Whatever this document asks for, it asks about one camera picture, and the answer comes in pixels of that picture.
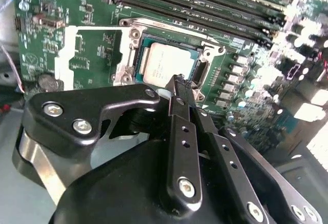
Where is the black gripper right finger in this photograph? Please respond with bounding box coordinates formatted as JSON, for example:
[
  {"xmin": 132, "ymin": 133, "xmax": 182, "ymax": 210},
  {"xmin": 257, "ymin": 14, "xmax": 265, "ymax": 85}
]
[{"xmin": 184, "ymin": 79, "xmax": 322, "ymax": 224}]

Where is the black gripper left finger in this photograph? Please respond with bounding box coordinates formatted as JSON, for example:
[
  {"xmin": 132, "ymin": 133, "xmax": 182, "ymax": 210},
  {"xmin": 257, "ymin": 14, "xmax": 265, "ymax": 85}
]
[{"xmin": 12, "ymin": 74, "xmax": 203, "ymax": 212}]

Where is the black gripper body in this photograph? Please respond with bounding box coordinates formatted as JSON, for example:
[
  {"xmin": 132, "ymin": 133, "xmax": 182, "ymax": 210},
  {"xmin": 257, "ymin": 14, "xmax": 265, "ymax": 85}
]
[{"xmin": 50, "ymin": 138, "xmax": 247, "ymax": 224}]

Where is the metal CPU socket cover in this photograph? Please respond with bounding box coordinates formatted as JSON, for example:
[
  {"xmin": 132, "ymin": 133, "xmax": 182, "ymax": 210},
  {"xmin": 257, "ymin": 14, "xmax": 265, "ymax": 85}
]
[{"xmin": 54, "ymin": 25, "xmax": 133, "ymax": 81}]

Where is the silver CPU chip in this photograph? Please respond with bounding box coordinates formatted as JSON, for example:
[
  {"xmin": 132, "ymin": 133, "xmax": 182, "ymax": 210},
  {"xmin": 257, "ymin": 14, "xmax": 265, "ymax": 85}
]
[{"xmin": 137, "ymin": 35, "xmax": 203, "ymax": 86}]

